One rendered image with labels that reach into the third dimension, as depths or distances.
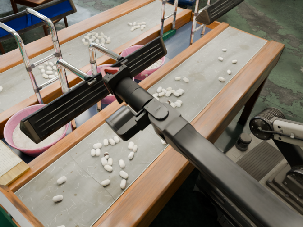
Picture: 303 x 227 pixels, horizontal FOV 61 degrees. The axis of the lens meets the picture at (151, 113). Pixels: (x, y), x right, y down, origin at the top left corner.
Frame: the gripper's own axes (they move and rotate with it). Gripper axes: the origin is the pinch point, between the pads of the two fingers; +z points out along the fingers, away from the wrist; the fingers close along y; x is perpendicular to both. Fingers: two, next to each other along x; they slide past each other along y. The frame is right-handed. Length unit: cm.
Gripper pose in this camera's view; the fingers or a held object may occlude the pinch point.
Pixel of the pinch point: (103, 69)
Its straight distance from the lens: 74.0
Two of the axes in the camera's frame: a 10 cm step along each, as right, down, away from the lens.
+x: 7.3, -6.5, 2.2
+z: -6.5, -5.6, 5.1
